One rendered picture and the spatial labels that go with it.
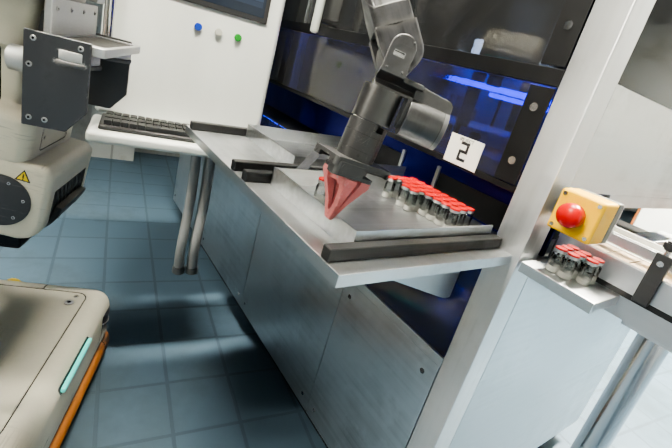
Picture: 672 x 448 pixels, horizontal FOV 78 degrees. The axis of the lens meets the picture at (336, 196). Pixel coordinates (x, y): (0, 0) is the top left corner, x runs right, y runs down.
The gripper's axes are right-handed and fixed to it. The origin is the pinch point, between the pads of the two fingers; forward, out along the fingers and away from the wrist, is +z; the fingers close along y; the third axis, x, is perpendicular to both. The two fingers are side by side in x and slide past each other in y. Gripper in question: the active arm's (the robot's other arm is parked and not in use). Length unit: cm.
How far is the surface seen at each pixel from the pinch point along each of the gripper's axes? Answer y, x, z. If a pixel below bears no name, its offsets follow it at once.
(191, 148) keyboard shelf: -2, 66, 12
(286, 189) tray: -0.1, 13.9, 2.1
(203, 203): 19, 98, 40
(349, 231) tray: 0.9, -4.7, 0.5
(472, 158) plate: 32.8, 6.3, -15.5
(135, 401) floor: 4, 56, 92
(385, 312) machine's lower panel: 39.4, 14.0, 27.0
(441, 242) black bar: 17.9, -7.0, -1.4
